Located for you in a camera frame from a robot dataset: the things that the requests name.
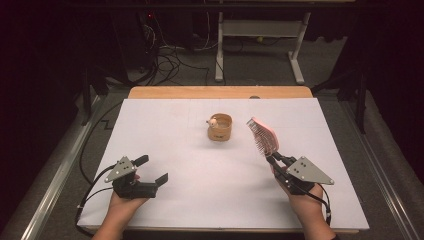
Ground tangle of black cables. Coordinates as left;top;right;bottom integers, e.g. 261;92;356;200
141;13;212;87

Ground black metal stand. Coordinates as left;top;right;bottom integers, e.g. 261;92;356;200
312;65;369;135
80;65;110;127

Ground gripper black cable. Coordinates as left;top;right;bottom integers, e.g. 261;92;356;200
286;176;333;227
74;163;118;239

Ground white table cover sheet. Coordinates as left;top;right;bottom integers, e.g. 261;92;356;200
77;97;370;231

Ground person's right hand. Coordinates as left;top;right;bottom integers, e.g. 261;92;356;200
272;163;327;225

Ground tan pot with bear figure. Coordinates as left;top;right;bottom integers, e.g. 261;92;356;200
205;113;233;142

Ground wooden table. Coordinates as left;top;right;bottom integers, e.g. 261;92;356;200
127;85;360;234

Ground black computer tower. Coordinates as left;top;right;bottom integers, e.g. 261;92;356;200
110;12;158;74

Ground aluminium floor rail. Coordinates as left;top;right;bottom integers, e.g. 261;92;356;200
19;95;105;240
339;99;424;240

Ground person's left hand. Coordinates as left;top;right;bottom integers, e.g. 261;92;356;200
108;173;149;218

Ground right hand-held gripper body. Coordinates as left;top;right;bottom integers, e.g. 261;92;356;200
275;156;335;196

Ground pink hairbrush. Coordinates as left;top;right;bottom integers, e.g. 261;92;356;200
246;116;281;158

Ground long black floor cable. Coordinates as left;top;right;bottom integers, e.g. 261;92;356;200
79;100;124;186

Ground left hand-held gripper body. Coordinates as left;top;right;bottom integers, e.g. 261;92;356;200
104;155;158;201

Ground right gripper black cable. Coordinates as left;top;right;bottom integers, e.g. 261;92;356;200
286;176;333;227

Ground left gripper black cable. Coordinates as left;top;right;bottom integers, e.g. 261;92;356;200
74;163;118;239

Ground white table frame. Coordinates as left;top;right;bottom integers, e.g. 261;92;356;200
206;0;356;85

